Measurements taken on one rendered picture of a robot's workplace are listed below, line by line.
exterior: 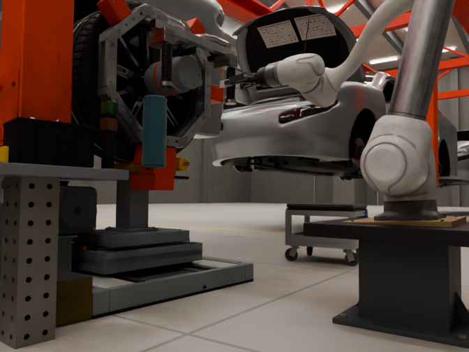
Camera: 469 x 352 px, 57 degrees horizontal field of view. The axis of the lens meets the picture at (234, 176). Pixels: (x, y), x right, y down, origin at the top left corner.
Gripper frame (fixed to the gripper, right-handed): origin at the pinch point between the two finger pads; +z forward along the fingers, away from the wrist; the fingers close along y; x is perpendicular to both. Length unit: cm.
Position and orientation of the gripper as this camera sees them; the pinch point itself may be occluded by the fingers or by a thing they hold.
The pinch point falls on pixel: (229, 84)
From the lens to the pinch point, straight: 177.7
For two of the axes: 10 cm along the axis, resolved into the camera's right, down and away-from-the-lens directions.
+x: 0.1, -10.0, 0.5
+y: 6.4, 0.4, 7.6
